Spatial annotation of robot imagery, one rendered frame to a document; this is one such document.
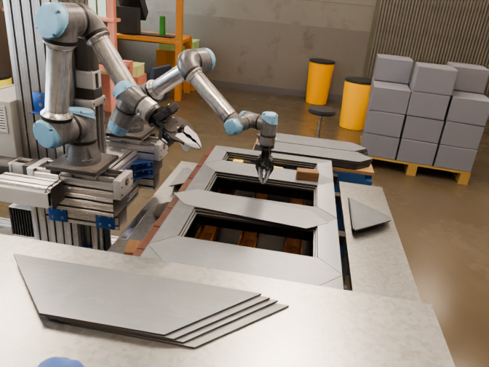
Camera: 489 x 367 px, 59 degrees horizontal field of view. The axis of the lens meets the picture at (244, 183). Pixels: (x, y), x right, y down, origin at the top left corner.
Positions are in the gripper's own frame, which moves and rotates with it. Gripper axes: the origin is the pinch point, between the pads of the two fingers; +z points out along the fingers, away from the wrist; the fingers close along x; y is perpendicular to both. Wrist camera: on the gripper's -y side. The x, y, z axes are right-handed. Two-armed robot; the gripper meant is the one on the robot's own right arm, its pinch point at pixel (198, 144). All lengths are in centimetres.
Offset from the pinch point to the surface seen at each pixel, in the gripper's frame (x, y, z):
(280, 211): -31, 49, 36
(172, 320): 54, -19, 31
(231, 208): -18, 53, 17
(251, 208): -24, 53, 24
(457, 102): -347, 160, 113
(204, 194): -20, 63, 2
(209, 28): -508, 439, -281
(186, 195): -14, 63, -4
